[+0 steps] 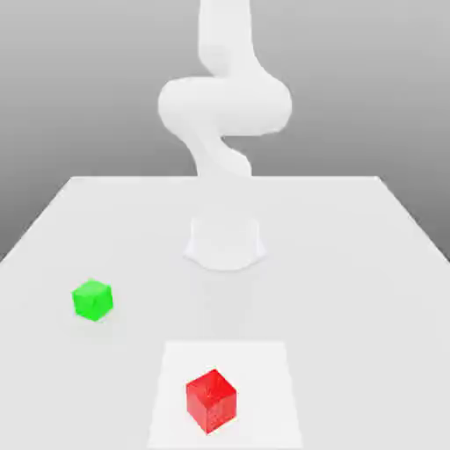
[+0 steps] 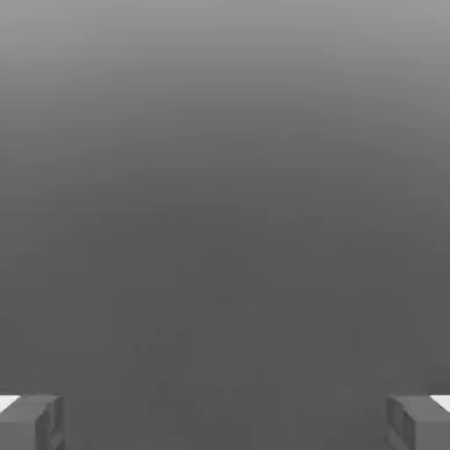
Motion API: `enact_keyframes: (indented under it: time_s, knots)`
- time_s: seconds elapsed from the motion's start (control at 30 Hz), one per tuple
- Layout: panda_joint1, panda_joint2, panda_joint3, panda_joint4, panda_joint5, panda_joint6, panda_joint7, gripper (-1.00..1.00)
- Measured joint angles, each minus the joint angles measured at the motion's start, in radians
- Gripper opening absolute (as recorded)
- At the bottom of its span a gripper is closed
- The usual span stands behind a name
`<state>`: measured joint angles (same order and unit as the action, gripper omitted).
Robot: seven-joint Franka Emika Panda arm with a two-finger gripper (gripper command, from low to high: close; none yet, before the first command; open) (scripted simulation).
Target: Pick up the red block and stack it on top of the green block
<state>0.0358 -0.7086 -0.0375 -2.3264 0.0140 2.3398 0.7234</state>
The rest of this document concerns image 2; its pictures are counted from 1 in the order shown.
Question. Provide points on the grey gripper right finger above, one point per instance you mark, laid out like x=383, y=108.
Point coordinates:
x=422, y=423

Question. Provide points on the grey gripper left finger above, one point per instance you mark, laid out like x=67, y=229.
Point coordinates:
x=28, y=423

